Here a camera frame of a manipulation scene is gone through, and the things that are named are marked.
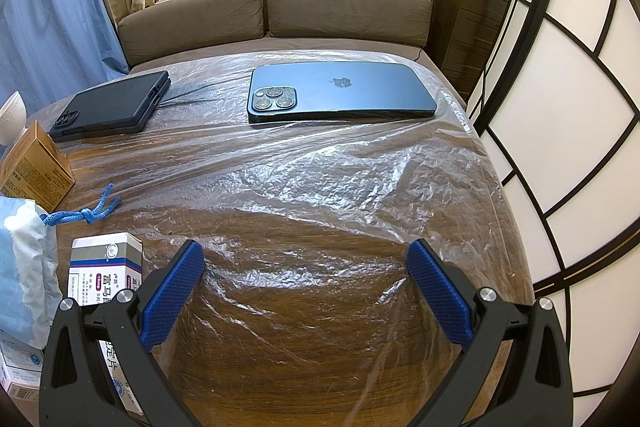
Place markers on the white ceramic bowl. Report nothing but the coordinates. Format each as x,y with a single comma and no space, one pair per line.
12,119

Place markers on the purple white medicine box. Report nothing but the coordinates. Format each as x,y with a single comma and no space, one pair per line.
103,265

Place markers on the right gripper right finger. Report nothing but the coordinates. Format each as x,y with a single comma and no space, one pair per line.
535,387

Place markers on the shoji screen divider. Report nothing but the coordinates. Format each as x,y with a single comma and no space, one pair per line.
557,107

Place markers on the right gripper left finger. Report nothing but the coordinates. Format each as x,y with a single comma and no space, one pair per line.
76,388

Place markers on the blue curtain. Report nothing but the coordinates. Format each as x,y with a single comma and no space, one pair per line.
51,49

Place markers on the gold cardboard box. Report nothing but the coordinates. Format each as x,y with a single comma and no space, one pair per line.
36,169

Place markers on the blue drawstring bag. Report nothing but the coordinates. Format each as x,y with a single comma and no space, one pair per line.
29,259

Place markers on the black tablet case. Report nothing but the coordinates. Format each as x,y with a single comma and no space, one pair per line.
121,106

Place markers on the white blue box lower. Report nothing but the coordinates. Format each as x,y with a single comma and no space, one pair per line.
21,367

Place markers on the blue smartphone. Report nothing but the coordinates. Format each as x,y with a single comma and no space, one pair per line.
336,90

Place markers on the brown sofa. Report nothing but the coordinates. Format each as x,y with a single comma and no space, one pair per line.
186,30

